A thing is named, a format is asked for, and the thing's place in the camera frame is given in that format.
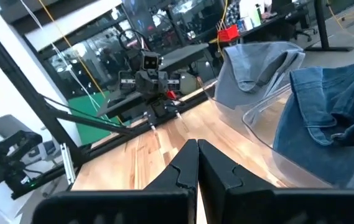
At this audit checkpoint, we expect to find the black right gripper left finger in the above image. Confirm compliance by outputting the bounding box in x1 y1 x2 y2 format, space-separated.
32 138 200 224

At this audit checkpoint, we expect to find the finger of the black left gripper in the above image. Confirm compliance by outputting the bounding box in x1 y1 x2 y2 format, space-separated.
151 70 169 98
135 70 153 98

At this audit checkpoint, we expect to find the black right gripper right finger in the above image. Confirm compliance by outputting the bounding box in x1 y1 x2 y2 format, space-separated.
197 138 354 224

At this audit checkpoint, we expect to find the grey denim hat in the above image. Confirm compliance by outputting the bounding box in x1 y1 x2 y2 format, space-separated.
213 41 307 110

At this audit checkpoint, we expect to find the dark blue denim hat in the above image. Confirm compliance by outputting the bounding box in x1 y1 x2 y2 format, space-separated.
289 58 354 147

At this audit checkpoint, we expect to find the grey desk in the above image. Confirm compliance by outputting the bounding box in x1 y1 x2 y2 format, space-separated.
96 42 210 118

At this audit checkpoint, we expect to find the clear plastic bin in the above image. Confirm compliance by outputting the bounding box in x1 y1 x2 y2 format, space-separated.
241 83 354 190
206 46 307 138

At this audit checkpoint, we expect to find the green panel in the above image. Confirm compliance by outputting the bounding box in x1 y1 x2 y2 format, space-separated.
67 93 124 146

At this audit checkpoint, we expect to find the red plastic box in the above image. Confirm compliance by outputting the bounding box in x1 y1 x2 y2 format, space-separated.
216 24 240 44

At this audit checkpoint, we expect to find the black office chair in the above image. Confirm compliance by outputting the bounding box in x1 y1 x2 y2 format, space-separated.
290 7 318 42

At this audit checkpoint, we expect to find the black office desk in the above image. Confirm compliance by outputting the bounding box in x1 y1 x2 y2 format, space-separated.
240 0 354 53

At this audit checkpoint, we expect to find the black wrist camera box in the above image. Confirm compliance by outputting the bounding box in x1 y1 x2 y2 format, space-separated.
140 49 162 71

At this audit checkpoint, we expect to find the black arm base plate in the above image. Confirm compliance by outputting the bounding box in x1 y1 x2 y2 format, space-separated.
144 98 184 130

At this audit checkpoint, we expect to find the yellow extension cord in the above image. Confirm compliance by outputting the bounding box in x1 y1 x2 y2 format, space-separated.
37 0 124 125

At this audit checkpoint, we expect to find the silver metal bracket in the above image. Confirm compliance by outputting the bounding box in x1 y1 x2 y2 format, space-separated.
60 142 77 185

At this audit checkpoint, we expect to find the black aluminium frame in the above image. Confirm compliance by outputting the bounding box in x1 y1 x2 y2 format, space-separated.
0 12 218 200

